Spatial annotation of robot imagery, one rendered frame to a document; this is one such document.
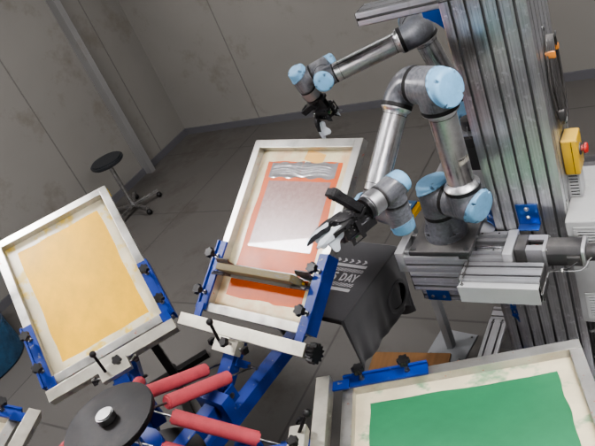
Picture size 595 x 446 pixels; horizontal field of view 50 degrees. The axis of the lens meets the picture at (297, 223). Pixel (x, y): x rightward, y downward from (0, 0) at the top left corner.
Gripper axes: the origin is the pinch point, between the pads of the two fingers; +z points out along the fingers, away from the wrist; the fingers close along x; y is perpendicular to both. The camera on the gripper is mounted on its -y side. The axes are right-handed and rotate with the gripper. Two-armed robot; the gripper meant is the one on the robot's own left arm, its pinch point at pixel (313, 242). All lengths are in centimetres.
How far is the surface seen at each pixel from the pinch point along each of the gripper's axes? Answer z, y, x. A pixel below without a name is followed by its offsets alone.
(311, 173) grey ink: -48, 13, 75
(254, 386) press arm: 21, 67, 67
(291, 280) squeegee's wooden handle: -8, 33, 52
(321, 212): -37, 24, 62
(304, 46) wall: -283, 33, 417
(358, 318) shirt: -29, 71, 60
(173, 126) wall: -182, 65, 608
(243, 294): 1, 41, 83
